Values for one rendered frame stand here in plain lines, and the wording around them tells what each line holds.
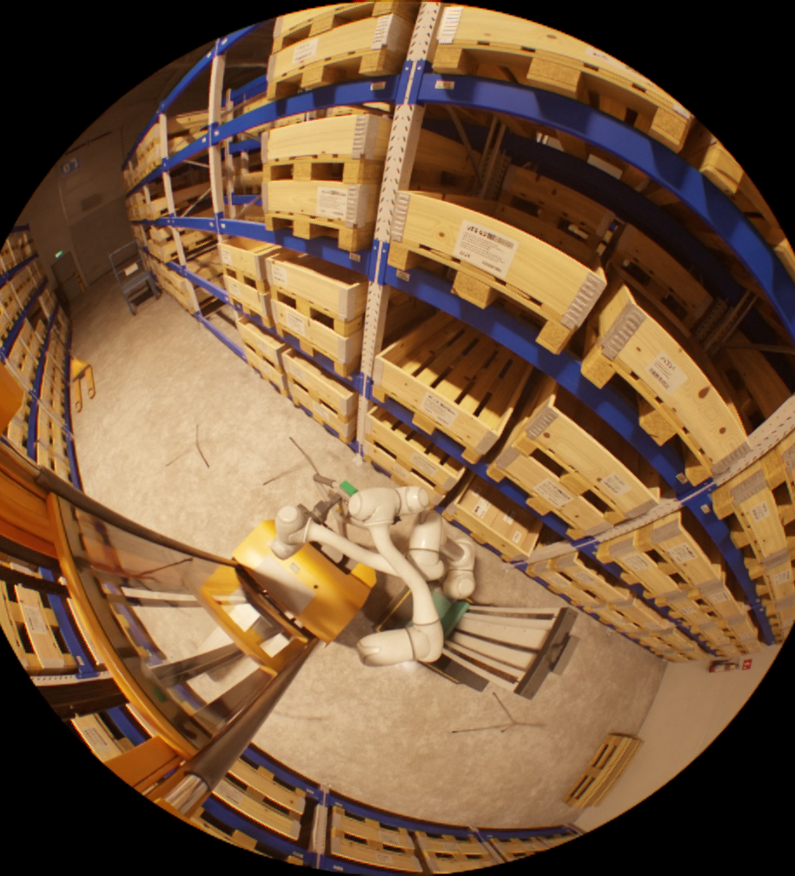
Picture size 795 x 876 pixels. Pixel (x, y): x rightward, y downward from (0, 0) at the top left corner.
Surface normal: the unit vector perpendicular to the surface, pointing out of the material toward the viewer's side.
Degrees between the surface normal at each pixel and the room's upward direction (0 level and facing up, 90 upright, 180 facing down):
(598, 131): 90
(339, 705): 0
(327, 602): 0
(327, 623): 0
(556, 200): 90
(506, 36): 90
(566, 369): 90
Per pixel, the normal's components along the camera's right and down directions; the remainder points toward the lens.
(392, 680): 0.15, -0.52
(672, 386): -0.59, 0.63
